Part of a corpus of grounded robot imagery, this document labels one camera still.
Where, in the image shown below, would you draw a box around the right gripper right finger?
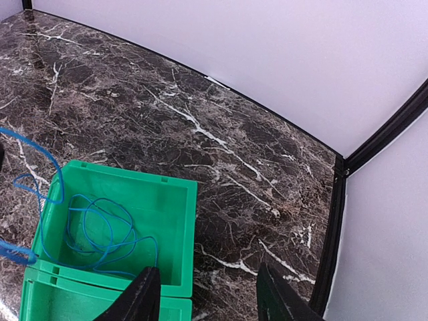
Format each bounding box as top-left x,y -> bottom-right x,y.
256,263 -> 323,321

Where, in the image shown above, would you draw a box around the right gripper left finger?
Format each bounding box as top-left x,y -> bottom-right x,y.
95,267 -> 161,321

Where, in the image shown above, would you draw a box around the light blue cable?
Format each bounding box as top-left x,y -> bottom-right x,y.
0,126 -> 158,280

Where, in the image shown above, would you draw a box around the green bin far compartment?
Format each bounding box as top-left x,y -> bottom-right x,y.
32,160 -> 197,298

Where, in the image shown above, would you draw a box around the right black frame post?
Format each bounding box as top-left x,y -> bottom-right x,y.
309,82 -> 427,316

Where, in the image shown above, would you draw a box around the black frame post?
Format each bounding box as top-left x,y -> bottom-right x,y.
309,82 -> 427,316
22,0 -> 33,10

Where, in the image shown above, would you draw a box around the left black frame post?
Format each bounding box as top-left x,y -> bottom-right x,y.
22,0 -> 33,10

